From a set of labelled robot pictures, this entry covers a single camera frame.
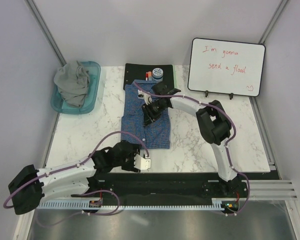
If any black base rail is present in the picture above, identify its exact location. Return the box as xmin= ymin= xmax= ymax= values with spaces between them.
xmin=91 ymin=173 xmax=248 ymax=206

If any teal plastic bin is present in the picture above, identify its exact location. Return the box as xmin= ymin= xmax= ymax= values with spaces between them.
xmin=50 ymin=61 xmax=101 ymax=115

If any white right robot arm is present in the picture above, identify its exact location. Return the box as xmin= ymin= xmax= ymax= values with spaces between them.
xmin=133 ymin=82 xmax=238 ymax=197

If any red marker pen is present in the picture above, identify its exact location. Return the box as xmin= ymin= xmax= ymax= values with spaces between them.
xmin=145 ymin=71 xmax=152 ymax=81

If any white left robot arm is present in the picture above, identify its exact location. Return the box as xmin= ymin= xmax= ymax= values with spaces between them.
xmin=8 ymin=140 xmax=141 ymax=215

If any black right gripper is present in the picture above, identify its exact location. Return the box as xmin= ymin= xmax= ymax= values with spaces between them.
xmin=141 ymin=100 xmax=168 ymax=128

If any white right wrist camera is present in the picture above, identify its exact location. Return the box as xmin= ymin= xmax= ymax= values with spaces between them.
xmin=137 ymin=90 xmax=153 ymax=105

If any black clipboard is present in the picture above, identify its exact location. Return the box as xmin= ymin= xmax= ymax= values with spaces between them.
xmin=123 ymin=63 xmax=175 ymax=90

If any blue checkered long sleeve shirt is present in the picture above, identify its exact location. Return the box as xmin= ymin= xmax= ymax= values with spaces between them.
xmin=121 ymin=84 xmax=171 ymax=149

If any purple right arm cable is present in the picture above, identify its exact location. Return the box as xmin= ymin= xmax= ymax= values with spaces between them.
xmin=133 ymin=82 xmax=251 ymax=218

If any blue lidded small jar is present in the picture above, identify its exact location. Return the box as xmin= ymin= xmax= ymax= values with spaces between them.
xmin=152 ymin=67 xmax=164 ymax=82

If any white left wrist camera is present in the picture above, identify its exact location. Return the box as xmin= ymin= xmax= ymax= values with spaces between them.
xmin=134 ymin=154 xmax=152 ymax=171

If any aluminium extrusion frame rail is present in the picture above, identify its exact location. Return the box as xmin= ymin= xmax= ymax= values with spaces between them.
xmin=249 ymin=180 xmax=297 ymax=201

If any white whiteboard black frame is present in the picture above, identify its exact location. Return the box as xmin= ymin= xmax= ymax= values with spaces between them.
xmin=187 ymin=37 xmax=266 ymax=97

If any white slotted cable duct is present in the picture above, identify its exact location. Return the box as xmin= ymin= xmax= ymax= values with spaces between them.
xmin=37 ymin=198 xmax=238 ymax=211

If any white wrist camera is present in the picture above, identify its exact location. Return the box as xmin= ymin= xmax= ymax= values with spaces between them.
xmin=137 ymin=90 xmax=153 ymax=105
xmin=134 ymin=154 xmax=152 ymax=171

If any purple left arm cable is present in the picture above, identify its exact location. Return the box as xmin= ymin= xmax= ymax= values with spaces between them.
xmin=2 ymin=131 xmax=151 ymax=228

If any grey crumpled shirt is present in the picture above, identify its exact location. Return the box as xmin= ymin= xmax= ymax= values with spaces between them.
xmin=53 ymin=60 xmax=91 ymax=108

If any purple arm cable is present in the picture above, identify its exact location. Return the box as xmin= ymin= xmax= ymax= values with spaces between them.
xmin=2 ymin=131 xmax=151 ymax=228
xmin=133 ymin=82 xmax=251 ymax=218

